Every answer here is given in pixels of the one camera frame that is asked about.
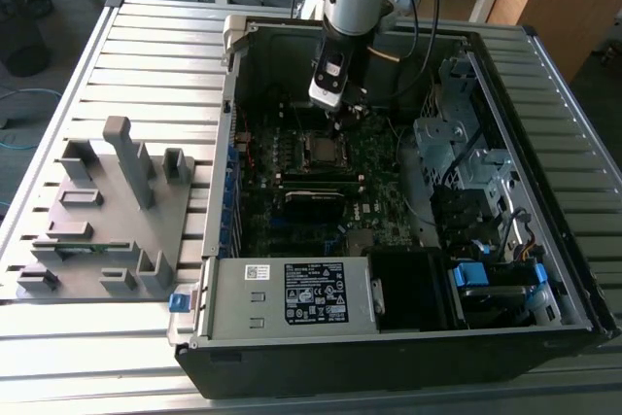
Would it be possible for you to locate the metal socket cover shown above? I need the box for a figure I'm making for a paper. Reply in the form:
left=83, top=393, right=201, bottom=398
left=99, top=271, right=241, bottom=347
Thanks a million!
left=301, top=132, right=352, bottom=172

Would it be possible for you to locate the CPU socket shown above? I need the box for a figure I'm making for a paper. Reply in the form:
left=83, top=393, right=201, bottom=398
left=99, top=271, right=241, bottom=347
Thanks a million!
left=300, top=131, right=354, bottom=173

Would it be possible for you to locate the black RAM slot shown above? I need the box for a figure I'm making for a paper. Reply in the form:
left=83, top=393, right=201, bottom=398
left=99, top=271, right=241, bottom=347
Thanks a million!
left=281, top=170, right=364, bottom=183
left=277, top=180, right=366, bottom=192

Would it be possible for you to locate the metal disk bay cage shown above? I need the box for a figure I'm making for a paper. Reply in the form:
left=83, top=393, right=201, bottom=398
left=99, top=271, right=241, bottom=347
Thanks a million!
left=412, top=55, right=517, bottom=202

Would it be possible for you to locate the green motherboard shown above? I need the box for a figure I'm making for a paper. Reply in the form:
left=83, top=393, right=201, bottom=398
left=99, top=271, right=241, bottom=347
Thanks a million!
left=232, top=108, right=438, bottom=259

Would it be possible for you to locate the black graphics card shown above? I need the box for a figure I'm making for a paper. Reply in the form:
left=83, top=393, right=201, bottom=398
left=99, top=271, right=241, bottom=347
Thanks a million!
left=284, top=190, right=348, bottom=226

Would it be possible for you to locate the grey chipset heatsink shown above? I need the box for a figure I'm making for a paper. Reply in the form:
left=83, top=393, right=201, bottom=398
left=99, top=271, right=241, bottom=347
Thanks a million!
left=347, top=228, right=376, bottom=255

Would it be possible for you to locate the blue disk carrier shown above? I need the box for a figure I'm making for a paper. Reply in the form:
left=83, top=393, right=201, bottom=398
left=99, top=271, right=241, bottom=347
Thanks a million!
left=450, top=261, right=554, bottom=329

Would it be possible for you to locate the grey power supply unit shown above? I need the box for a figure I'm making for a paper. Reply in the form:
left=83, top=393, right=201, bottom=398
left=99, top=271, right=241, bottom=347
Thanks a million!
left=208, top=257, right=380, bottom=338

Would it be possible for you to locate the grey parts rack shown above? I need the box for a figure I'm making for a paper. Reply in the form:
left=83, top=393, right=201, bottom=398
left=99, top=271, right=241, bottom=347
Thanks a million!
left=2, top=116, right=198, bottom=302

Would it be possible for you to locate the black PC case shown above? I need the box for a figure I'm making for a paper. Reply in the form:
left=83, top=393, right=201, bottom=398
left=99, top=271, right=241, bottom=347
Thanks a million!
left=167, top=14, right=621, bottom=399

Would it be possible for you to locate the green RAM stick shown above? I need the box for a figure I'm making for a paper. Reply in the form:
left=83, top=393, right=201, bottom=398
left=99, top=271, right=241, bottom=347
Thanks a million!
left=55, top=241, right=133, bottom=257

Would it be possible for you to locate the black waste bin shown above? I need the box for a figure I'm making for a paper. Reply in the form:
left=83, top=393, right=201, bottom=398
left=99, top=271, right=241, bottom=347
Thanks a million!
left=0, top=0, right=54, bottom=79

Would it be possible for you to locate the tan wrist cable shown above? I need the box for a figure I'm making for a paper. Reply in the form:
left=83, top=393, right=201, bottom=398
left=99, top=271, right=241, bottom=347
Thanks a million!
left=367, top=45, right=400, bottom=64

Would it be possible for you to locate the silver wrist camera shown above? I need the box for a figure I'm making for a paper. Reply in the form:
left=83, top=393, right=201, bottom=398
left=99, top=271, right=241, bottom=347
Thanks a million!
left=308, top=50, right=353, bottom=111

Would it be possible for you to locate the thick black cable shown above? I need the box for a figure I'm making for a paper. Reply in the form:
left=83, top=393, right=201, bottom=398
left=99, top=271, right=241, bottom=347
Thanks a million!
left=438, top=125, right=486, bottom=192

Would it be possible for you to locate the thin white wire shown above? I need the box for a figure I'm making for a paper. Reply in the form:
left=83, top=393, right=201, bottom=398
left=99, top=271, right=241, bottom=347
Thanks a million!
left=394, top=125, right=438, bottom=227

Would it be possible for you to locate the multicolour power wire bundle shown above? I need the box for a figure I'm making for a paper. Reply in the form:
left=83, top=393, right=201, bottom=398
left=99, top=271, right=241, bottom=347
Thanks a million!
left=500, top=208, right=546, bottom=265

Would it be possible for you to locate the blue floor cable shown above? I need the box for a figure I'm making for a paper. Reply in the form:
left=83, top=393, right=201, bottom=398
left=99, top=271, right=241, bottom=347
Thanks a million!
left=0, top=87, right=63, bottom=152

